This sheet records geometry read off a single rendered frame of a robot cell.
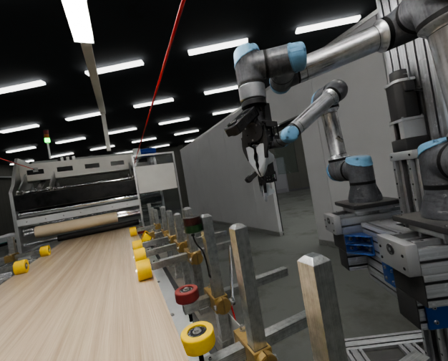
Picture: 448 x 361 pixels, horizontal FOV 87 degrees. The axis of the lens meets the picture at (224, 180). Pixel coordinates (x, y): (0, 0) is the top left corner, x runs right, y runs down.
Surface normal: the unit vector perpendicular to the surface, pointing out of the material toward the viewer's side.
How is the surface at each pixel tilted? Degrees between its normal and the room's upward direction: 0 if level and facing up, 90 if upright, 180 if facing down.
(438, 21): 138
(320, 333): 90
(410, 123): 90
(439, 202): 72
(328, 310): 90
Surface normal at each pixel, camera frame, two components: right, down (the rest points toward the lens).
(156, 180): 0.39, -0.07
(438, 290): -0.07, 0.00
